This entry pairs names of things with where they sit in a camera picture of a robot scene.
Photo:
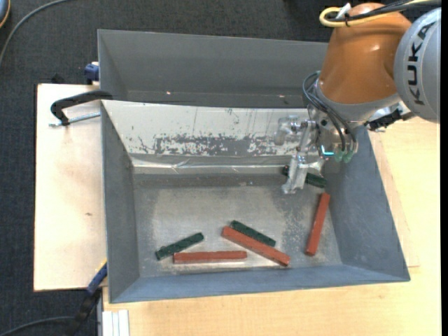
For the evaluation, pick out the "grey metal bin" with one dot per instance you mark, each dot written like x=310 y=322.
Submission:
x=217 y=205

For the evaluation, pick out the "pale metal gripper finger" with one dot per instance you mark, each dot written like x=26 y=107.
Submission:
x=301 y=173
x=290 y=184

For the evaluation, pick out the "red-brown flat block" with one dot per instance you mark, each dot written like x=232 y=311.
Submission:
x=318 y=224
x=210 y=257
x=257 y=247

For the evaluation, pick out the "dark green flat block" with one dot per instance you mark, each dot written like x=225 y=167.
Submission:
x=315 y=180
x=179 y=245
x=253 y=234

